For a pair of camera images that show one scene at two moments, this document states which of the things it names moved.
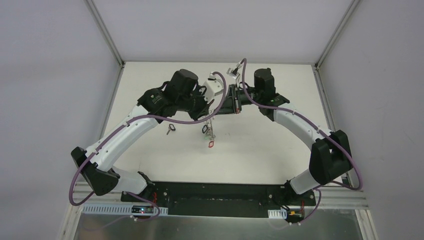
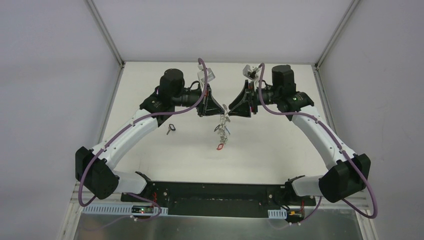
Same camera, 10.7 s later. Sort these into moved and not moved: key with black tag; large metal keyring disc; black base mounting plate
Moved: large metal keyring disc
Not moved: key with black tag; black base mounting plate
